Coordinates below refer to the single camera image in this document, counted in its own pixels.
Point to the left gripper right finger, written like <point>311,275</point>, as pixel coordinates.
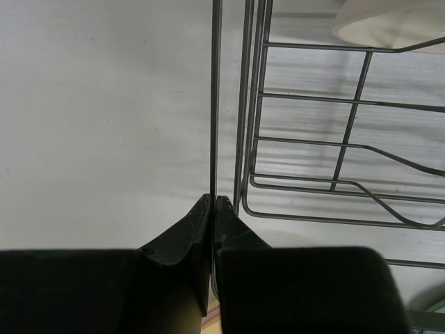
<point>231,232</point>

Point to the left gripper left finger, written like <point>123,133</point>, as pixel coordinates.
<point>181,254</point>

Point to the black wire dish rack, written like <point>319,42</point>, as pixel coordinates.
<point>329,142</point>

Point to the cream white plastic plate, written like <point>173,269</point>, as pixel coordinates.
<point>389,24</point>

